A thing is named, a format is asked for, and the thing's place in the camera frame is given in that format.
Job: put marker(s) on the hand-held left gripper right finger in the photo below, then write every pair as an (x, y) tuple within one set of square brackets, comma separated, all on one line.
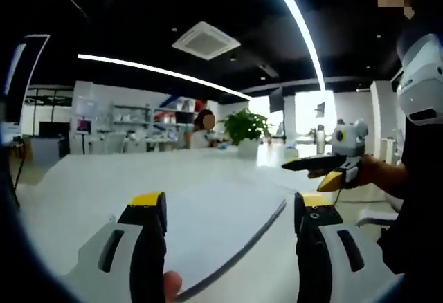
[(318, 247)]

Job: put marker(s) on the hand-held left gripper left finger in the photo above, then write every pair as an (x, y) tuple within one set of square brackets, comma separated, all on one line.
[(145, 247)]

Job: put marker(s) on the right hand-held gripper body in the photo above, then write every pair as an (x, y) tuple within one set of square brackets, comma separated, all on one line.
[(349, 138)]

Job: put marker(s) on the white paper document stack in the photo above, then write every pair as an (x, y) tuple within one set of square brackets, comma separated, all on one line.
[(214, 234)]

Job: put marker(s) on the person's right hand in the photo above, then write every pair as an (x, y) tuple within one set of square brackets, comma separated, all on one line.
[(370, 173)]

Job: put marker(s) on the person's left hand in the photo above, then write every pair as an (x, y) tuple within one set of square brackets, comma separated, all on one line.
[(172, 284)]

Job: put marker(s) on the white office chair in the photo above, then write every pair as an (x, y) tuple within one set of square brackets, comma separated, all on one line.
[(375, 218)]

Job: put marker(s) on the ceiling light strip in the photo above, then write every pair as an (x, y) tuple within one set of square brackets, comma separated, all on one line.
[(83, 56), (323, 81)]

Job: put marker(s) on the white plant pot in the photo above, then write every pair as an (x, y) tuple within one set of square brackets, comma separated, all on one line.
[(248, 149)]

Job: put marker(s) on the black hanging display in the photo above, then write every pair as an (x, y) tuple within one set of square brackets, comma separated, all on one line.
[(276, 100)]

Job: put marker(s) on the green leafy plant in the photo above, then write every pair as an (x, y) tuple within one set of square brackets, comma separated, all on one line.
[(245, 126)]

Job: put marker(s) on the white chest-worn device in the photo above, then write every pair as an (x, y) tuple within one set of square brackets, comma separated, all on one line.
[(422, 85)]

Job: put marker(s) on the small kiosk screen on stand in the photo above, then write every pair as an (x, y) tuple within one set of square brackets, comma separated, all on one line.
[(84, 125)]

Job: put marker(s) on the dark wide display panel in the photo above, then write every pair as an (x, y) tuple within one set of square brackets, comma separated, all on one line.
[(53, 129)]

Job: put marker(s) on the ceiling air conditioner unit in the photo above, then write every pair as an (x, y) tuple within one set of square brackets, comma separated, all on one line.
[(206, 40)]

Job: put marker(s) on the computer monitor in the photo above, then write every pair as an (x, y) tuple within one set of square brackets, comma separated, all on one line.
[(24, 81)]

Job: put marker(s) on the white wall shelving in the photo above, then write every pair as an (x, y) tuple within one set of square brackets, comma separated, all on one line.
[(145, 116)]

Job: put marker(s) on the wall mounted display screen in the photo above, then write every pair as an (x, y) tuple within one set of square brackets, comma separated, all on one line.
[(84, 106)]

